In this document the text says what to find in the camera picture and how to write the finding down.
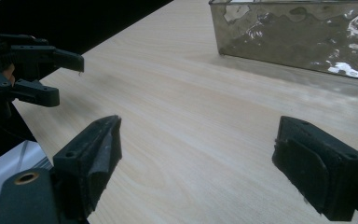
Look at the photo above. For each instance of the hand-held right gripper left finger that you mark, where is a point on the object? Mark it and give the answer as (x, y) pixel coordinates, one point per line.
(87, 168)

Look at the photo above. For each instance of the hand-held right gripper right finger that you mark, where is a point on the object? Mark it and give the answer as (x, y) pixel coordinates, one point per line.
(320, 169)

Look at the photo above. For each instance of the clear brown plastic box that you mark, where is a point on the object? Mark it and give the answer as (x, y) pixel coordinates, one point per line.
(292, 37)

